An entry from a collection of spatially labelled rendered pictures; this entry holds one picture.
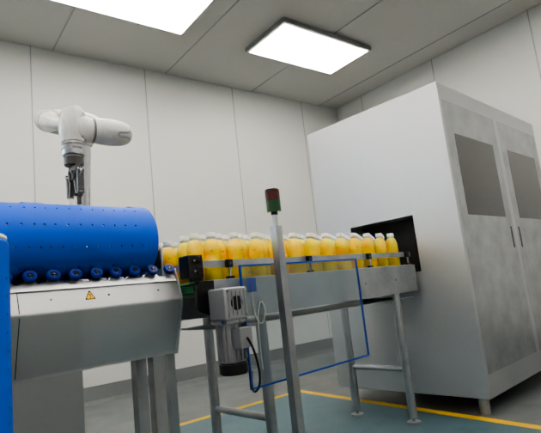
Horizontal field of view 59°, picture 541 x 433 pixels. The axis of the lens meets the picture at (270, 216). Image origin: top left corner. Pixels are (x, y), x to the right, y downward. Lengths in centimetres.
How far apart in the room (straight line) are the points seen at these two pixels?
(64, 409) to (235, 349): 92
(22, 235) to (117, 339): 50
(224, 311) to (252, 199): 409
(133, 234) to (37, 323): 46
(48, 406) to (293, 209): 442
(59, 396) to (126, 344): 61
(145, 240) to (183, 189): 350
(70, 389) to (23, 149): 296
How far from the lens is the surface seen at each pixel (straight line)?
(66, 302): 177
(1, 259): 130
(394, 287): 290
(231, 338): 184
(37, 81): 523
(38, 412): 242
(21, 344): 175
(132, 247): 188
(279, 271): 199
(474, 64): 608
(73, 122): 206
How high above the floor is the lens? 83
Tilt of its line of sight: 9 degrees up
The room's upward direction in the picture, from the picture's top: 6 degrees counter-clockwise
